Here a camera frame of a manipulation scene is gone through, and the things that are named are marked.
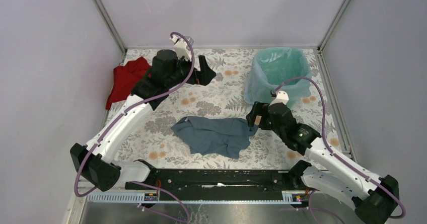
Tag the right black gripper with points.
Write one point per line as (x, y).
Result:
(258, 108)

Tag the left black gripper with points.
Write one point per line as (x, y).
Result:
(203, 76)

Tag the light blue plastic trash bag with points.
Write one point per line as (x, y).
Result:
(257, 87)

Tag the green plastic trash bin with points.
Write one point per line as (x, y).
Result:
(280, 64)

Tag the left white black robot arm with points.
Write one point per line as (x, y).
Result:
(94, 161)

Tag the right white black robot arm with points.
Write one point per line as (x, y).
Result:
(372, 197)

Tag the blue grey cloth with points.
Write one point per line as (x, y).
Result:
(225, 137)

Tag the red cloth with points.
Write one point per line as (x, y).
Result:
(125, 78)

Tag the floral patterned table mat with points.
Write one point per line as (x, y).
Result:
(153, 140)

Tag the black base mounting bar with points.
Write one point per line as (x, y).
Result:
(175, 180)

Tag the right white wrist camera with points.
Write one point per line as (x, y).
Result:
(280, 97)

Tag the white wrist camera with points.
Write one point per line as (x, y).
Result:
(182, 48)
(280, 97)

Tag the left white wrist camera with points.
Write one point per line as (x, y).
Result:
(182, 48)

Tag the white slotted cable duct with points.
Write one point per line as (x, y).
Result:
(204, 196)

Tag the left aluminium frame post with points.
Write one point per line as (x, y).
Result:
(110, 25)

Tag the aluminium frame post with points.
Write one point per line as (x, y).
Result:
(336, 19)
(110, 25)

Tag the right aluminium frame post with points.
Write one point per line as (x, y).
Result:
(336, 19)

